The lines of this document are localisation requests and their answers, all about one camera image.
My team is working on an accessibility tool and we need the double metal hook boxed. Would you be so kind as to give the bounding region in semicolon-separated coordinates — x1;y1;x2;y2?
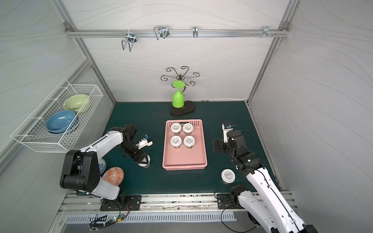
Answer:
153;26;170;40
121;31;137;51

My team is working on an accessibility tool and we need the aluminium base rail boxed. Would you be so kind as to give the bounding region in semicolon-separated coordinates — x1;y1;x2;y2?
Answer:
57;191;233;215

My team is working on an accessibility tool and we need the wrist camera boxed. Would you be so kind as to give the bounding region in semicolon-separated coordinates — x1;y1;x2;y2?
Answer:
222;123;233;143
136;135;153;149

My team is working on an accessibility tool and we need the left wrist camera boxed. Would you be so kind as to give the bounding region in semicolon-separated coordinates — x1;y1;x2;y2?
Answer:
136;135;153;149

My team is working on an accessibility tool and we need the bronze scroll stand rod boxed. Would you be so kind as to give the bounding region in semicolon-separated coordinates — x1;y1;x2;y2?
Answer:
160;66;200;94

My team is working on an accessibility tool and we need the double metal hook left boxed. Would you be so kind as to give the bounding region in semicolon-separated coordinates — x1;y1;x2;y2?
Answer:
121;31;137;51

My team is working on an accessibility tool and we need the green yogurt cup white lid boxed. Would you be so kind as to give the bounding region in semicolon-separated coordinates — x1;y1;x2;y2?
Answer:
183;136;195;149

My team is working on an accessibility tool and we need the green upside-down wine glass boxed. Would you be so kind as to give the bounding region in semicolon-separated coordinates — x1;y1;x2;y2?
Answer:
172;81;185;108

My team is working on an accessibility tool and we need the metal hook right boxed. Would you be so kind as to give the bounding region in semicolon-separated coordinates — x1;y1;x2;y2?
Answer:
253;26;278;38

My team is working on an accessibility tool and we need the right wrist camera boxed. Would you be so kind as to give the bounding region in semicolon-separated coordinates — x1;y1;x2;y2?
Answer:
222;123;233;143

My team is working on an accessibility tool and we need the single metal hook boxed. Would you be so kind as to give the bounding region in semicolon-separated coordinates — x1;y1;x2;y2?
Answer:
192;26;198;38

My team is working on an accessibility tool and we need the blue white patterned bowl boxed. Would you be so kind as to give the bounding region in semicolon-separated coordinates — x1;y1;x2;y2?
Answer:
99;159;106;175

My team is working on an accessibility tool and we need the light green bowl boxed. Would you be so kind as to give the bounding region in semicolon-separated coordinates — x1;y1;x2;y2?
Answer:
63;94;91;114

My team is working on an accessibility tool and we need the white wire wall basket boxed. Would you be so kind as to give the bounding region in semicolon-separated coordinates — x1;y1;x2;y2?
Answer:
11;79;103;153

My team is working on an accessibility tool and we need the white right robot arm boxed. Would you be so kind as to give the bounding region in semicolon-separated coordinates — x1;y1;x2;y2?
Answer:
213;126;317;233

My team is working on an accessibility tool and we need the pink plastic basket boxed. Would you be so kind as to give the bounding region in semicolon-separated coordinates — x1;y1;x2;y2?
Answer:
162;119;207;171

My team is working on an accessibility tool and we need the dark oval stand base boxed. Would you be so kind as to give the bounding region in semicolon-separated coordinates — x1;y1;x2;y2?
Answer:
170;101;196;116

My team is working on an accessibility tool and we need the double metal hook middle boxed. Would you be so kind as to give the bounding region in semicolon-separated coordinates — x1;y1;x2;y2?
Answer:
153;26;170;40

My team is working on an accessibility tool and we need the aluminium top rail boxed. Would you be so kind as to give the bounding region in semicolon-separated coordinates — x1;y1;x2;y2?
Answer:
66;28;290;38

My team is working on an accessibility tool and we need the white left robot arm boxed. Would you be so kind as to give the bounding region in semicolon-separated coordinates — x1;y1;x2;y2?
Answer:
60;124;153;201

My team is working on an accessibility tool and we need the white slotted cable duct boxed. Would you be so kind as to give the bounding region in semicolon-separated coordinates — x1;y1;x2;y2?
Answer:
65;211;237;224

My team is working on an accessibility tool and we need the yogurt cup table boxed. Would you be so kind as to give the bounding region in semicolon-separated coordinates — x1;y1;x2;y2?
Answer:
138;155;151;168
170;136;183;149
221;169;236;184

